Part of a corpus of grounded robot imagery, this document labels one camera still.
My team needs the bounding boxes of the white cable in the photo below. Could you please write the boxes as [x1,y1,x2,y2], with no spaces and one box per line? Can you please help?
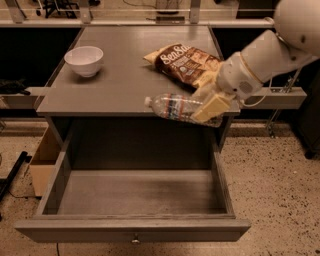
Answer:
[239,16,278,108]

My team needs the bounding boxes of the black stand leg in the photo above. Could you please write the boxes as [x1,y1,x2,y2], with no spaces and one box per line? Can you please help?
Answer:
[0,151,31,201]

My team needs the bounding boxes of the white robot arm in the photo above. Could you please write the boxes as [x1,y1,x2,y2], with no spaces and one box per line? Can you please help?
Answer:
[191,0,320,123]

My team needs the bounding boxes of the white ceramic bowl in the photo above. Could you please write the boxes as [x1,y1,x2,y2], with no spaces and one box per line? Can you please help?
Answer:
[64,46,104,77]

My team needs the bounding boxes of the black object on rail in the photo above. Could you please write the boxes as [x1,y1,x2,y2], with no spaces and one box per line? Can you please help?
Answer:
[0,79,30,95]

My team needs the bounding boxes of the cardboard box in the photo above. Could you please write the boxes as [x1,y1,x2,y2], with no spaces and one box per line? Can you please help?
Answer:
[29,128,61,197]

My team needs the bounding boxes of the grey metal rail frame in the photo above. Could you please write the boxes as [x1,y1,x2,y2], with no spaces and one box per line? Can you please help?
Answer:
[0,0,308,111]

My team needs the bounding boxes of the clear plastic water bottle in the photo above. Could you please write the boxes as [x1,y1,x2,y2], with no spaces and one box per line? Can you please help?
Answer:
[144,93,224,128]

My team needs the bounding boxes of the metal drawer knob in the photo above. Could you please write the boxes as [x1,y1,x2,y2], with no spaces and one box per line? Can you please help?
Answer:
[131,234,141,245]

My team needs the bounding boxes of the brown yellow chip bag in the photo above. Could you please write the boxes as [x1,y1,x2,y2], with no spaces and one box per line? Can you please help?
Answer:
[144,43,220,89]

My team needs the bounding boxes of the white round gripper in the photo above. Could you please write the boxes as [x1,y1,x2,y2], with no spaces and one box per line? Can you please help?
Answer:
[191,52,263,123]

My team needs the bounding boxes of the open grey top drawer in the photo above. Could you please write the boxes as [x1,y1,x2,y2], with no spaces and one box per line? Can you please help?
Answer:
[15,125,251,243]

